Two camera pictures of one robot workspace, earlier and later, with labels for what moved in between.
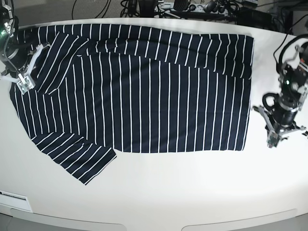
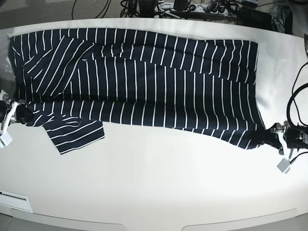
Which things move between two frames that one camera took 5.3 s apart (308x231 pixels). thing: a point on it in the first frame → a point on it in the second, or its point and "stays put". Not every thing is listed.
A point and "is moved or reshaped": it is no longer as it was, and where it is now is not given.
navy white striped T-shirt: (134, 89) is moved or reshaped
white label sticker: (15, 200) stays put
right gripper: (283, 116) → (294, 136)
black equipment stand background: (147, 8) stays put
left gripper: (15, 56) → (3, 110)
